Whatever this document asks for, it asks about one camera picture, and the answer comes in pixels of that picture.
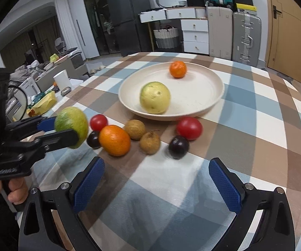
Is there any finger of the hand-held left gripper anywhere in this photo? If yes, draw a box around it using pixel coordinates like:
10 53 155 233
5 116 58 139
34 129 79 152

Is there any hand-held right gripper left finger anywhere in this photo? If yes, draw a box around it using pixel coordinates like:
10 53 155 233
18 156 105 251

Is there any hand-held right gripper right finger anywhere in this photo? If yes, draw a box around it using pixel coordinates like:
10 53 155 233
208 158 296 251

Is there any green round fruit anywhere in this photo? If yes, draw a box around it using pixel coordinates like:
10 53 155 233
54 107 89 149

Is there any dark purple plum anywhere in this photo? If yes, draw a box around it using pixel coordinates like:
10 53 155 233
87 131 102 149
168 135 190 160

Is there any small red tomato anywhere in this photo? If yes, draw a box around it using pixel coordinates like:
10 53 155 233
90 114 108 132

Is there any large orange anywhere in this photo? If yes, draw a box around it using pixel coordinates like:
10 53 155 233
99 125 131 157

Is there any large red tomato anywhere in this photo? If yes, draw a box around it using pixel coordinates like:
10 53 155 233
177 117 203 140

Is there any brown round fruit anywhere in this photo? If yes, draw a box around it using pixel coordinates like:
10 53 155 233
124 119 146 140
139 131 162 155

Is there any cream round plate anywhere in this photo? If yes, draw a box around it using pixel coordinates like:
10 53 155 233
118 63 224 121

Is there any person's left hand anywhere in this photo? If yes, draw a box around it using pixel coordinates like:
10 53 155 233
0 175 29 205

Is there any yellow bag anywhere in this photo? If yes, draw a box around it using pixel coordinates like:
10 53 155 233
26 91 57 117

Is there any white cylinder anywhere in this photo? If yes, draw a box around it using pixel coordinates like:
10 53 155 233
53 70 71 95

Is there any checked tablecloth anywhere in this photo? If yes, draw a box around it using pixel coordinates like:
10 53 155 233
32 52 301 251

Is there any low grey cabinet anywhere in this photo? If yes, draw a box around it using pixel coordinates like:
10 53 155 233
37 55 85 89

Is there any white chair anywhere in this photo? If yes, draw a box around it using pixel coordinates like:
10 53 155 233
54 38 67 53

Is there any yellow-green guava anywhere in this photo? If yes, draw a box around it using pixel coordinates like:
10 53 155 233
139 82 171 115

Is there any white wardrobe door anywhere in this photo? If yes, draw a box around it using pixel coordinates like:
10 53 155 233
56 0 100 60

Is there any dark glass cabinet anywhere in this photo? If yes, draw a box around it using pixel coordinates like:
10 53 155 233
80 0 114 56

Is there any small orange tangerine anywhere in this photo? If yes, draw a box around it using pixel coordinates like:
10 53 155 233
169 61 187 79

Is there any black refrigerator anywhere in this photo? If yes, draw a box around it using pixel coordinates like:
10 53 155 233
105 0 153 57

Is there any woven laundry basket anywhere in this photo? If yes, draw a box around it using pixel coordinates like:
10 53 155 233
154 26 179 49

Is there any silver suitcase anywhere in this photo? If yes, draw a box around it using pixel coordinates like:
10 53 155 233
232 12 262 67

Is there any beige suitcase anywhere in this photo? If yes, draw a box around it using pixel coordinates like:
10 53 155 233
206 6 234 60

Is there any white drawer dresser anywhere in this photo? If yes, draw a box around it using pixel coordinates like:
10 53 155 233
139 6 210 55

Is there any wooden door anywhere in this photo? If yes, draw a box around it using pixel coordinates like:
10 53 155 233
264 0 301 84

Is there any yellow and black shoebox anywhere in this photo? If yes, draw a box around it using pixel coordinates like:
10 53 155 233
235 4 258 15

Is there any black cable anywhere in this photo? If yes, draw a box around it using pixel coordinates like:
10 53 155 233
8 85 29 121

